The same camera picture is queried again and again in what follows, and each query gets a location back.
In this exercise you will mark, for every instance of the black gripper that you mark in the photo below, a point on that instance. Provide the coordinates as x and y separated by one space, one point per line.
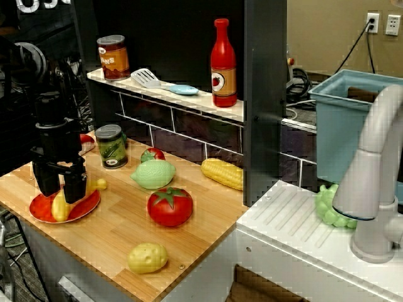
58 148

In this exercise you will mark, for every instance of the yellow toy banana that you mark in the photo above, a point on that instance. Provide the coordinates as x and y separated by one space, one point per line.
60 210

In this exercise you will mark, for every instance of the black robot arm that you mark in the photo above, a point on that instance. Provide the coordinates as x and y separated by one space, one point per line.
47 94

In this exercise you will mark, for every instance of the red round plate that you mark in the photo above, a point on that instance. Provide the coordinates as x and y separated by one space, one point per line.
85 207

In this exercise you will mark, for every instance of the red white toy food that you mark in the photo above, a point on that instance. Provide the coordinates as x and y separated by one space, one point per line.
87 142

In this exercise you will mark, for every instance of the green label toy can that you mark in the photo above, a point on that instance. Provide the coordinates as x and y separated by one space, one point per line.
111 148

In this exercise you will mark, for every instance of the pale green toy lemon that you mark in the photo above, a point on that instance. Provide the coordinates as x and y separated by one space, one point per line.
154 174

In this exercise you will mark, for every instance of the small red toy strawberry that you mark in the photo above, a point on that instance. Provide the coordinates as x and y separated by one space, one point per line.
152 154

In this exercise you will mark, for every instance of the large red toy tomato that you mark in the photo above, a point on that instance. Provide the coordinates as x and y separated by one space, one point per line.
170 206

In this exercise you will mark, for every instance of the yellow toy potato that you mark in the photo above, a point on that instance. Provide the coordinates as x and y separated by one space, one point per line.
147 258

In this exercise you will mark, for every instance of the brown beans toy can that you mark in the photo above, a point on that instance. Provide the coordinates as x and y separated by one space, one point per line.
113 58

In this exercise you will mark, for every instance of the white kitchen shelf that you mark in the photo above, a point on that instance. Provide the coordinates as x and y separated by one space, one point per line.
176 94

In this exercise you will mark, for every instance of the yellow toy corn cob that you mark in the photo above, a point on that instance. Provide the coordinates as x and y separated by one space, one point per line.
223 173

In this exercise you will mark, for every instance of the red toy ketchup bottle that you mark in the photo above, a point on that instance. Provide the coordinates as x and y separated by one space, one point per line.
223 66

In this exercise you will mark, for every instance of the white sink counter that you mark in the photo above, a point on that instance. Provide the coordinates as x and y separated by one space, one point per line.
299 239

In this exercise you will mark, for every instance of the red emergency stop button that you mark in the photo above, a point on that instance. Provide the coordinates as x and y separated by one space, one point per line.
290 60

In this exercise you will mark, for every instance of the blue plastic bin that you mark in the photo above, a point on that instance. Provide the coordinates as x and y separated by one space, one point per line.
340 132

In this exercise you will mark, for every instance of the grey toy faucet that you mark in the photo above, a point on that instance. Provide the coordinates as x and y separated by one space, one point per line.
368 176

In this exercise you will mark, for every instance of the dark grey kitchen post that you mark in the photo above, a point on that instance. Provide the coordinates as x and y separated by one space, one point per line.
264 100

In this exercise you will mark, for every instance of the white wall power outlet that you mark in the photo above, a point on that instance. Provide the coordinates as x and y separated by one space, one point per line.
372 22

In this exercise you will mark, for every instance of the white wall data outlet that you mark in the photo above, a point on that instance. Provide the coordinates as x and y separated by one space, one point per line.
392 24

